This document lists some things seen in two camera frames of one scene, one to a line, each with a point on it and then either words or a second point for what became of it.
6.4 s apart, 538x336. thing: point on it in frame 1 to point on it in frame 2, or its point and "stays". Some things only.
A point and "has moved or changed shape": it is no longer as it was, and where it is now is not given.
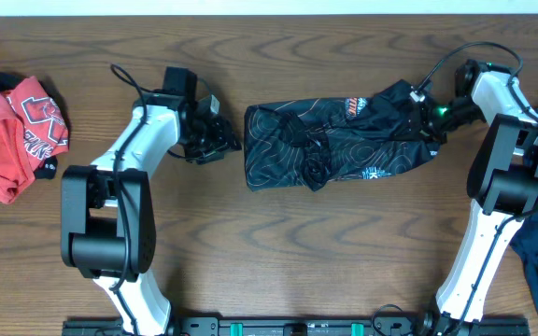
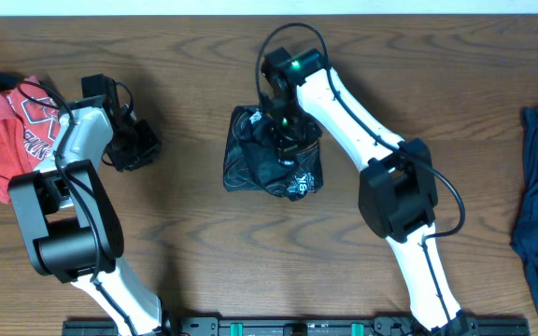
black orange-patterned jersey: x=310 y=144 has moved or changed shape
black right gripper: x=425 y=127 to x=286 y=148
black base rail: x=112 y=326 stays
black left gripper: x=224 y=144 to x=151 y=144
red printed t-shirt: x=11 y=133 stays
